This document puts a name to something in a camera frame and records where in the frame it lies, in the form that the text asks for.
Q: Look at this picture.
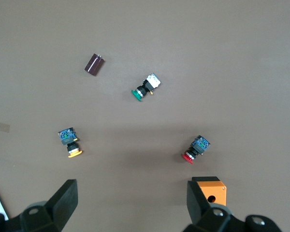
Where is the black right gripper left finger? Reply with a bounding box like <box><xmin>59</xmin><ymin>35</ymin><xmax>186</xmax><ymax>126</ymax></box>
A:
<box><xmin>19</xmin><ymin>179</ymin><xmax>78</xmax><ymax>232</ymax></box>

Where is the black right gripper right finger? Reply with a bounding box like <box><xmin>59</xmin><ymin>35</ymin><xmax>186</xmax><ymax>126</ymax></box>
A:
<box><xmin>183</xmin><ymin>180</ymin><xmax>232</xmax><ymax>232</ymax></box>

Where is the yellow mushroom push button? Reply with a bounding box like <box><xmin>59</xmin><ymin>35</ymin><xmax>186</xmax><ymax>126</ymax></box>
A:
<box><xmin>58</xmin><ymin>127</ymin><xmax>83</xmax><ymax>159</ymax></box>

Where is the red mushroom push button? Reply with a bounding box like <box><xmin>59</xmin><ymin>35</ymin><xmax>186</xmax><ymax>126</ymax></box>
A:
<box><xmin>181</xmin><ymin>135</ymin><xmax>211</xmax><ymax>165</ymax></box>

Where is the green mushroom push button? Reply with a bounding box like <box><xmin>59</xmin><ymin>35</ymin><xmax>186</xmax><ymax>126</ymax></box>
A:
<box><xmin>131</xmin><ymin>73</ymin><xmax>162</xmax><ymax>102</ymax></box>

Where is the maroon cylindrical capacitor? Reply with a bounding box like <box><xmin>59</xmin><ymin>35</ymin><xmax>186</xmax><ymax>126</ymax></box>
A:
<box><xmin>84</xmin><ymin>53</ymin><xmax>105</xmax><ymax>76</ymax></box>

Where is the orange button enclosure box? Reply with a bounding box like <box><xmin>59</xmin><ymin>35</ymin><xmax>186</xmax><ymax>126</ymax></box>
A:
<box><xmin>191</xmin><ymin>176</ymin><xmax>227</xmax><ymax>206</ymax></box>

